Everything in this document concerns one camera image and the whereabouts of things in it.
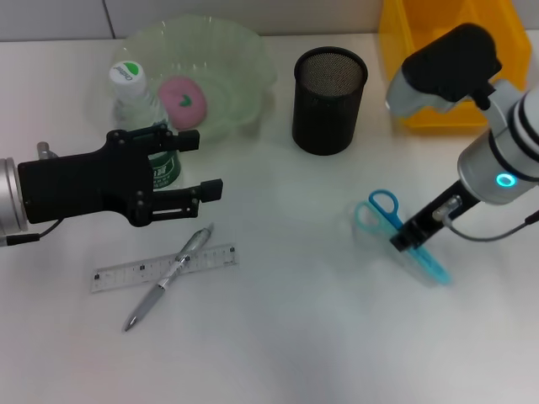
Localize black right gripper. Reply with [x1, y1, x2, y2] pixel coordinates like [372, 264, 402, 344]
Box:
[389, 180, 481, 253]

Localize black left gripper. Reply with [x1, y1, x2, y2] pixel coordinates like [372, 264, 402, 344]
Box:
[17, 125, 223, 228]

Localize blue scissors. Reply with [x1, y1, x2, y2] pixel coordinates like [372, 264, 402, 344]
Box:
[353, 189, 451, 285]

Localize pink peach toy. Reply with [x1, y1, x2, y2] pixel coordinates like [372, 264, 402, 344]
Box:
[157, 75, 209, 130]

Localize clear bottle green label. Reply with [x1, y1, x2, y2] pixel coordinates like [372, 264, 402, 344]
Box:
[109, 60, 183, 191]

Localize green glass fruit bowl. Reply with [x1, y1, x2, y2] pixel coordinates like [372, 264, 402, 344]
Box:
[109, 14, 279, 146]

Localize clear plastic ruler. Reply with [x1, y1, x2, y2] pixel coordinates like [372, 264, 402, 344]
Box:
[91, 242, 241, 295]

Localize silver ballpoint pen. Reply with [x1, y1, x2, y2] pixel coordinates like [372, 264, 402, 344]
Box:
[122, 222, 215, 333]

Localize black mesh pen holder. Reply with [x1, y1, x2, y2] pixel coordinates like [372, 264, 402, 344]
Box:
[291, 46, 370, 157]

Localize yellow plastic bin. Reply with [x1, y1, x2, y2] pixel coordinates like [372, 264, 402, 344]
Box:
[377, 0, 532, 136]

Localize grey right gripper cable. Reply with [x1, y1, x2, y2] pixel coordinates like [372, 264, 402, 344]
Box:
[433, 195, 539, 242]

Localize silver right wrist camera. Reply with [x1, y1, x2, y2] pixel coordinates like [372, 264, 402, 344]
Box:
[385, 23, 504, 119]

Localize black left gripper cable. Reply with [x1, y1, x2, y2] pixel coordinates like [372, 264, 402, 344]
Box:
[0, 218, 62, 247]

